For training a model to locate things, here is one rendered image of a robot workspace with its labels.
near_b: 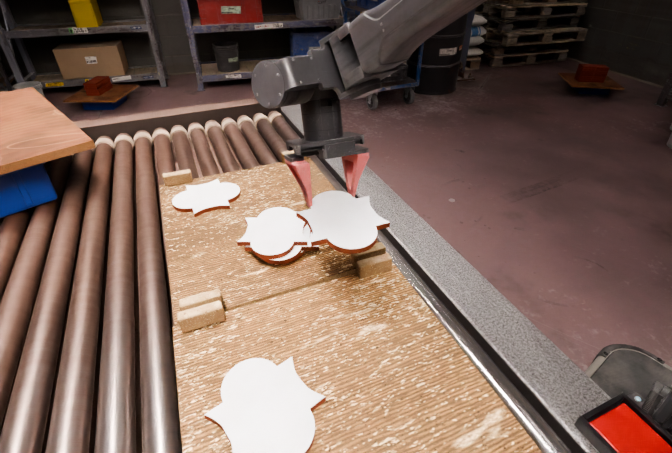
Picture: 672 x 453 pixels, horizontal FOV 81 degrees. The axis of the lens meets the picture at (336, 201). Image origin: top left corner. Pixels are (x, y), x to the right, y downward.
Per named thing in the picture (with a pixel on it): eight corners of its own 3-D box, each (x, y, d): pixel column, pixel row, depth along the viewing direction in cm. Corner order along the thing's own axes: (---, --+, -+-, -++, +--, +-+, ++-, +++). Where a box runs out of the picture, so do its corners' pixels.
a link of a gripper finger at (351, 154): (374, 200, 59) (369, 138, 57) (329, 210, 57) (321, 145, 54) (356, 191, 65) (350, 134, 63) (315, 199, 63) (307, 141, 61)
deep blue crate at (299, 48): (328, 56, 509) (328, 25, 489) (335, 64, 476) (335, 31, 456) (289, 58, 500) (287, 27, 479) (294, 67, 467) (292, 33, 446)
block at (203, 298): (222, 299, 59) (219, 286, 58) (225, 308, 58) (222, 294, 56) (180, 311, 57) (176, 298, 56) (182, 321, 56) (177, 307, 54)
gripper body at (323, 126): (366, 147, 57) (361, 94, 55) (297, 158, 54) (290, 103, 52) (349, 143, 63) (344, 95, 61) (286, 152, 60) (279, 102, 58)
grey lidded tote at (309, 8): (331, 14, 481) (331, -9, 468) (343, 18, 453) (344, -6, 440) (292, 17, 464) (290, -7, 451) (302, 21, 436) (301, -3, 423)
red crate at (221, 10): (258, 16, 463) (255, -11, 447) (264, 23, 427) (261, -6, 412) (199, 19, 447) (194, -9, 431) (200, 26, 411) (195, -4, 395)
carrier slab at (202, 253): (309, 162, 99) (309, 156, 98) (391, 264, 68) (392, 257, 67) (160, 191, 88) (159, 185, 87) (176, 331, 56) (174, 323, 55)
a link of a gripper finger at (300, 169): (348, 206, 58) (342, 142, 55) (301, 216, 56) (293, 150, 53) (333, 196, 64) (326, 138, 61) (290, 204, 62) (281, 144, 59)
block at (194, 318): (224, 311, 57) (221, 298, 56) (226, 321, 56) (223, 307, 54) (180, 324, 55) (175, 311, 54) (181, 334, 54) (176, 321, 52)
